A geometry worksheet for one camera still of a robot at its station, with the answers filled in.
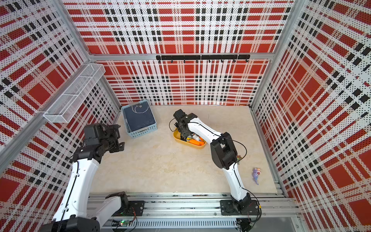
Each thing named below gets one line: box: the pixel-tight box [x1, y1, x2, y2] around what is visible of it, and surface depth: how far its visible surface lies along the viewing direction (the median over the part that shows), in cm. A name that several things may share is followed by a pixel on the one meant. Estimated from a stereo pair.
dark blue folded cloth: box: [123, 101, 156, 132], surface depth 109 cm
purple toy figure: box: [252, 167, 262, 186], surface depth 85 cm
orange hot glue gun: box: [189, 136, 204, 146], surface depth 95 cm
